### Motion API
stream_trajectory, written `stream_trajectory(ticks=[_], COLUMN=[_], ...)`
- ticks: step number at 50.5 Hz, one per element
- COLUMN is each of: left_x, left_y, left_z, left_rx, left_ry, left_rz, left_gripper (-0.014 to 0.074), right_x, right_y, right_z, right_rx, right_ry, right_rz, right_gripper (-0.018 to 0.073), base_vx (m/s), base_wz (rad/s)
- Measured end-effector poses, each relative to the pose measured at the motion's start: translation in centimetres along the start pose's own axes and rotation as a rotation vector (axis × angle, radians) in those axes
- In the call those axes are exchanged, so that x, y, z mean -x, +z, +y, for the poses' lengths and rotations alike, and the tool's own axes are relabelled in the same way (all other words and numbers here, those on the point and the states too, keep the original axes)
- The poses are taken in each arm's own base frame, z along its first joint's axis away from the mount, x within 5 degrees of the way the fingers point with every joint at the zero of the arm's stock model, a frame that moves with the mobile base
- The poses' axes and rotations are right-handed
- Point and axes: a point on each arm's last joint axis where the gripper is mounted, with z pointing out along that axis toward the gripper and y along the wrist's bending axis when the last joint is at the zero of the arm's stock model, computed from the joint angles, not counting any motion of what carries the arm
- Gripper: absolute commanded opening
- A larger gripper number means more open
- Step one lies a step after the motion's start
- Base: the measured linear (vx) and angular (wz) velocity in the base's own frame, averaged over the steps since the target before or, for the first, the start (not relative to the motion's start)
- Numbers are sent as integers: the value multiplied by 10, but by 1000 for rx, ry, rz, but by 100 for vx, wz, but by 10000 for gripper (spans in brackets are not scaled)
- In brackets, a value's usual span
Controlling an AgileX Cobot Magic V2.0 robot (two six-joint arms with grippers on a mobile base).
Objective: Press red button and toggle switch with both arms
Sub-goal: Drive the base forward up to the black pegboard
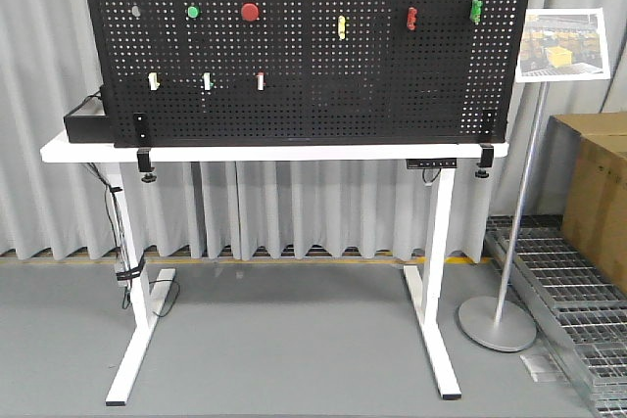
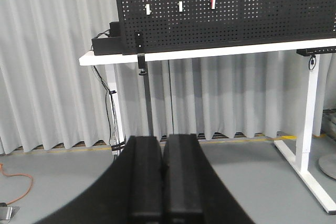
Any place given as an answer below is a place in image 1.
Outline yellow toggle clamp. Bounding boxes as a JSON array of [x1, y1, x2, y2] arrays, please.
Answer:
[[337, 16, 346, 40]]

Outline lower red push button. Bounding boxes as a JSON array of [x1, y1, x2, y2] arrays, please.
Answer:
[[240, 2, 260, 23]]

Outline red toggle clamp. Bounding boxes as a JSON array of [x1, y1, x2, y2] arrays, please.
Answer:
[[407, 6, 417, 31]]

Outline green push button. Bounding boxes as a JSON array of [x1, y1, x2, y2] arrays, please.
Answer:
[[186, 5, 200, 19]]

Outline green toggle clamp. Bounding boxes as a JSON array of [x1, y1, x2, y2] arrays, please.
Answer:
[[469, 0, 483, 25]]

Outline desk height control panel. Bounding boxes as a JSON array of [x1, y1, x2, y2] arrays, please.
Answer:
[[406, 158, 458, 169]]

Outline right black desk clamp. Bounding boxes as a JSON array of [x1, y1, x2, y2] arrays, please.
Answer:
[[474, 109, 497, 180]]

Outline black desk clamp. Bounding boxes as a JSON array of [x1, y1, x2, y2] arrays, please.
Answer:
[[132, 113, 157, 183], [474, 109, 497, 180]]

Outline black perforated pegboard panel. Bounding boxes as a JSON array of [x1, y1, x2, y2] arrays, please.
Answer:
[[87, 0, 528, 147]]

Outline left black desk clamp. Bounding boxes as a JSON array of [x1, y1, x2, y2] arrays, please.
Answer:
[[132, 113, 157, 183]]

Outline white height-adjustable desk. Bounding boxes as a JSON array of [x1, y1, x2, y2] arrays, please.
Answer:
[[40, 132, 508, 406]]

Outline silver sign stand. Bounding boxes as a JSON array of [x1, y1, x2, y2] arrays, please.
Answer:
[[458, 82, 550, 353]]

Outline black box on desk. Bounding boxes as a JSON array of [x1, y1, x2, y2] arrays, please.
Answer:
[[64, 85, 115, 144]]

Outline grey curtain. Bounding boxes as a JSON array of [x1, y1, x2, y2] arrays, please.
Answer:
[[1, 0, 626, 259]]

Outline brown cardboard box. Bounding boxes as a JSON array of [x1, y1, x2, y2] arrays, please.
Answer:
[[555, 112, 626, 290]]

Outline printed photo sign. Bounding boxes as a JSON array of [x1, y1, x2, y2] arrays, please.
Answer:
[[515, 8, 611, 83]]

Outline metal grating platform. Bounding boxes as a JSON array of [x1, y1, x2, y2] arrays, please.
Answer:
[[510, 215, 626, 417]]

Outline red rocker switch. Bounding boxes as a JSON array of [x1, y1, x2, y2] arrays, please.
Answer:
[[256, 71, 265, 91]]

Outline green rocker switch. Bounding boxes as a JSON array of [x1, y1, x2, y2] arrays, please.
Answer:
[[202, 72, 215, 91]]

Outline yellow rocker switch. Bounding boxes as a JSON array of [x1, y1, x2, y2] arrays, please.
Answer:
[[148, 71, 161, 91]]

